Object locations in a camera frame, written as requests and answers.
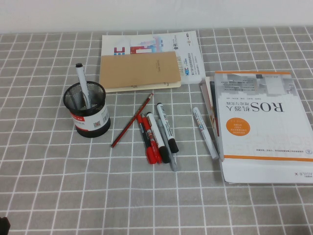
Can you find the brown kraft notebook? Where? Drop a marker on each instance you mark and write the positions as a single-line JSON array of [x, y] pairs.
[[137, 71]]

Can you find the white AgileX booklet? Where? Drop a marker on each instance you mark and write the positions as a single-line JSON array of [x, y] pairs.
[[256, 171]]

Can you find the black mesh pen holder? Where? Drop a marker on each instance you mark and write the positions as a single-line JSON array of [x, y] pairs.
[[93, 124]]

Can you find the white printed magazine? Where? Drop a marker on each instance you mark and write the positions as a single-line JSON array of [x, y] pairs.
[[188, 49]]

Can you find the grey gel pen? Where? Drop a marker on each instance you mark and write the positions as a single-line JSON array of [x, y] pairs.
[[174, 164]]

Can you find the red marker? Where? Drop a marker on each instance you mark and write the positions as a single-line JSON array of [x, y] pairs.
[[151, 151]]

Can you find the white orange ROS book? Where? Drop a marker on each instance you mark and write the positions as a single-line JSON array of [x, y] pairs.
[[256, 122]]

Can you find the white pen with black cap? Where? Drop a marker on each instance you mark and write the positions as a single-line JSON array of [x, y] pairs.
[[80, 76]]

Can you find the thin red black pen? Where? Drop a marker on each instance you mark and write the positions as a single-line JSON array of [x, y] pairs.
[[140, 120]]

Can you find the white marker with black cap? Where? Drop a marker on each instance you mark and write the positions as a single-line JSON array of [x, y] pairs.
[[165, 122], [154, 127]]

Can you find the red pencil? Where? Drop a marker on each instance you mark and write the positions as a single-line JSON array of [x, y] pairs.
[[132, 121]]

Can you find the thin orange white book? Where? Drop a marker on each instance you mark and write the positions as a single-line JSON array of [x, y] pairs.
[[207, 98]]

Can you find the grey checked tablecloth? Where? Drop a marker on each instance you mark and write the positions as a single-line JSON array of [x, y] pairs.
[[49, 183]]

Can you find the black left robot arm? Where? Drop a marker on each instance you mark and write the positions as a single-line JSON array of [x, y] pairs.
[[3, 226]]

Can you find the silver marker pen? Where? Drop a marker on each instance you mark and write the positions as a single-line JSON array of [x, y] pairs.
[[207, 139]]

